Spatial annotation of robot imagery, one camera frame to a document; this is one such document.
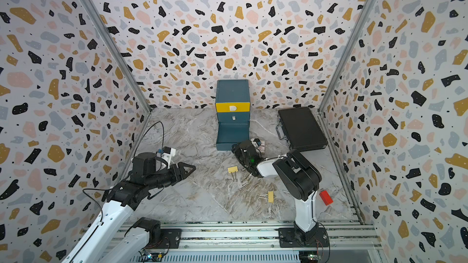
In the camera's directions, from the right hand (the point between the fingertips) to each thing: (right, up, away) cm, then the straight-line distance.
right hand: (232, 147), depth 96 cm
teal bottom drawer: (-2, +7, +8) cm, 11 cm away
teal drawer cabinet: (0, +31, +6) cm, 32 cm away
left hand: (-14, -6, -22) cm, 27 cm away
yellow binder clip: (0, -11, -1) cm, 11 cm away
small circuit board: (-29, -39, -25) cm, 55 cm away
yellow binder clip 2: (+19, -22, -10) cm, 31 cm away
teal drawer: (+1, +16, +7) cm, 17 cm away
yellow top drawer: (0, +21, +1) cm, 21 cm away
